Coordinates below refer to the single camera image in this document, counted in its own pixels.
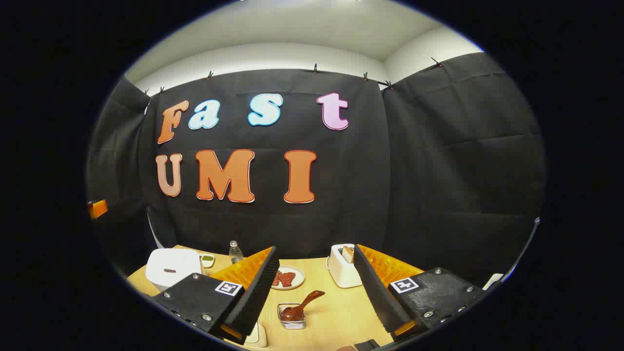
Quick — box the white rice cooker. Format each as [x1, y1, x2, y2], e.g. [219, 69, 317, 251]
[145, 248, 205, 293]

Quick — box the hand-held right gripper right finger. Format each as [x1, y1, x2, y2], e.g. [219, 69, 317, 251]
[352, 244, 488, 342]

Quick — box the white round plate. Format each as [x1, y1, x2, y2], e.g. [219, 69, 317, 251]
[271, 265, 306, 291]

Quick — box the cream rice container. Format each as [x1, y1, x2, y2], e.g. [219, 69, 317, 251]
[244, 322, 268, 348]

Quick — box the white toaster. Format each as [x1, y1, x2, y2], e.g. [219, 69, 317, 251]
[326, 244, 364, 289]

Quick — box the brown wooden spoon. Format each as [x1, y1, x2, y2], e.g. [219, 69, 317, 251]
[280, 290, 326, 322]

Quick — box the black backdrop cloth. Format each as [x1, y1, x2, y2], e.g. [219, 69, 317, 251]
[87, 51, 546, 288]

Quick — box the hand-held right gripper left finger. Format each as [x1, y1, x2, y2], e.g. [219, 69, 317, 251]
[152, 246, 281, 346]

